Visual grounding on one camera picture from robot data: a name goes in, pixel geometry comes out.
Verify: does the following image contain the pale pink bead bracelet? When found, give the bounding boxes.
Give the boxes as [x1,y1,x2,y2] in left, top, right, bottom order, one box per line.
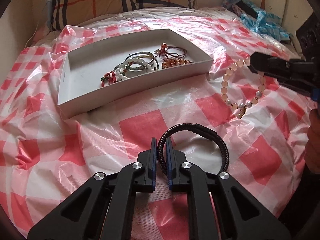
[220,57,267,119]

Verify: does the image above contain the black braided leather bracelet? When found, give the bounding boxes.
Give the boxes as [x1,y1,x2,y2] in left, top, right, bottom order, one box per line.
[157,122,230,177]

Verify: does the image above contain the amber bead bracelet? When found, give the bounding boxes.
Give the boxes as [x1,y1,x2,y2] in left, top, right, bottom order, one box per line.
[161,56,194,70]

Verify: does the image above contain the red braided cord bracelet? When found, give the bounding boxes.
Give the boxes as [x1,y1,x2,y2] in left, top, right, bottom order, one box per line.
[100,70,118,87]

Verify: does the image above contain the white bead bracelet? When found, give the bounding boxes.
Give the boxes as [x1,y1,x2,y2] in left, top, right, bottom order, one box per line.
[113,57,156,82]

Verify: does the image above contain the person's right hand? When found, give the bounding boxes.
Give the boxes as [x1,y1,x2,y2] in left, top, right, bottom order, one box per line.
[304,109,320,174]

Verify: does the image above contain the blue plastic bag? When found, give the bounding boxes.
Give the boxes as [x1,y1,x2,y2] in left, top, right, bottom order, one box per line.
[240,10,290,41]

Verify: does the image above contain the red white checkered plastic sheet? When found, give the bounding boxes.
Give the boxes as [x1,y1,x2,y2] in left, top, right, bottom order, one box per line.
[1,8,315,235]

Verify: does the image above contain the white shallow cardboard tray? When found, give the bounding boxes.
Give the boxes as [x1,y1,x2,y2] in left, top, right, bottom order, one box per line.
[57,29,213,118]

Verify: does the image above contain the gold thread beaded bangle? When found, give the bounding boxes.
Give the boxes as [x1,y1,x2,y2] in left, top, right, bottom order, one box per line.
[125,51,159,70]

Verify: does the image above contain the dark red cord bracelet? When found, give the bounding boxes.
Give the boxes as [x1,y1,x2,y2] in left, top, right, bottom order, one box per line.
[153,42,188,60]

